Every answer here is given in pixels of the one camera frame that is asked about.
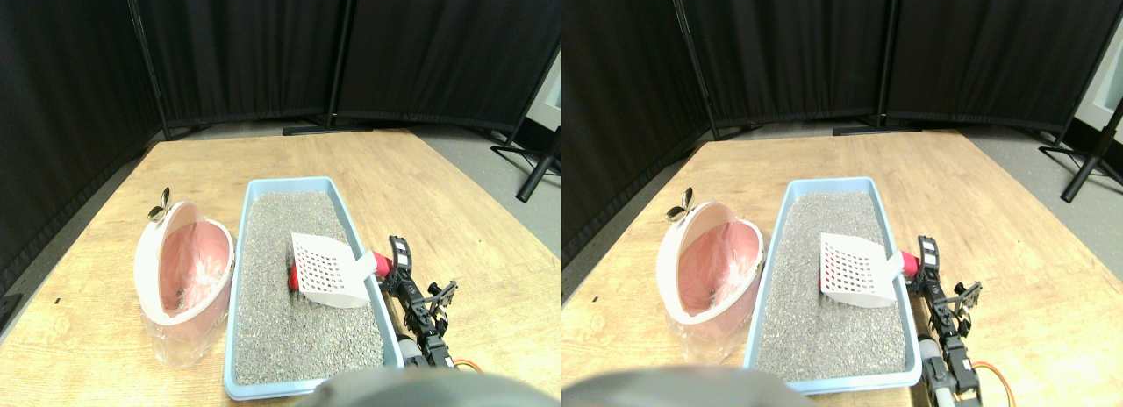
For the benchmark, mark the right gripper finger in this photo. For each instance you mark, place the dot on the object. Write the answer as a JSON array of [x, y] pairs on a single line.
[[930, 274], [400, 274]]

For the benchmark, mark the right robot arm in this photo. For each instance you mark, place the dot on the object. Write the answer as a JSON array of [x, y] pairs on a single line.
[[430, 341], [956, 363]]

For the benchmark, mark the blue litter tray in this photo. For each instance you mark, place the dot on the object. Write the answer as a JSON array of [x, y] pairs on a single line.
[[816, 337], [281, 337]]

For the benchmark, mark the black tripod stand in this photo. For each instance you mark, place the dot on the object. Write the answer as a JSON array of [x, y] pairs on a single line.
[[1088, 166], [537, 174]]

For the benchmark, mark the white bin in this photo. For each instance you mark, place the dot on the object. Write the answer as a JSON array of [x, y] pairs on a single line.
[[153, 267], [677, 267]]

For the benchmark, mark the black bracket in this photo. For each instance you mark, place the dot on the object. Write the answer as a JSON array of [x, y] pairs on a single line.
[[441, 295], [968, 295]]

